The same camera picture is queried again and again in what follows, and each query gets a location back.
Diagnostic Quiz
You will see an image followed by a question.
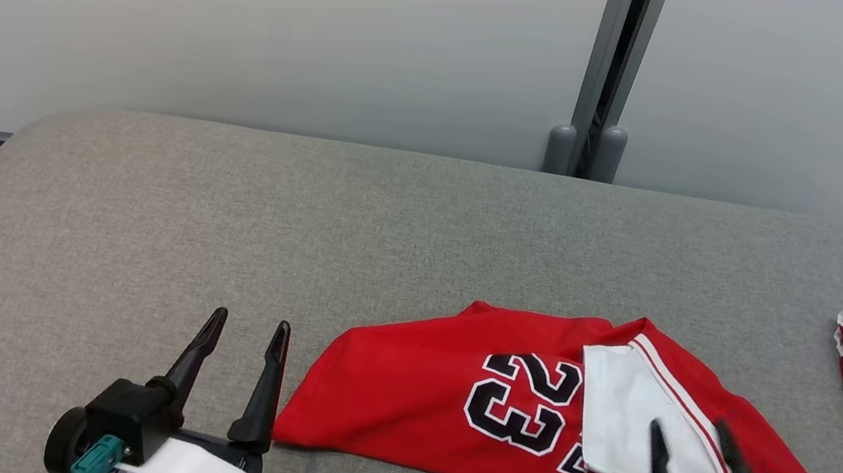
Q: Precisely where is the red number 23 jersey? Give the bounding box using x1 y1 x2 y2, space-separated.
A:
266 263 843 473

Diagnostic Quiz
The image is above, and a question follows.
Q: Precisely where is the left camera cable teal connector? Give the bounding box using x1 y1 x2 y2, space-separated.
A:
64 428 129 473

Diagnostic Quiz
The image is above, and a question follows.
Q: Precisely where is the grey partition post with feet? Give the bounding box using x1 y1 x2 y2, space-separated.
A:
540 0 671 189

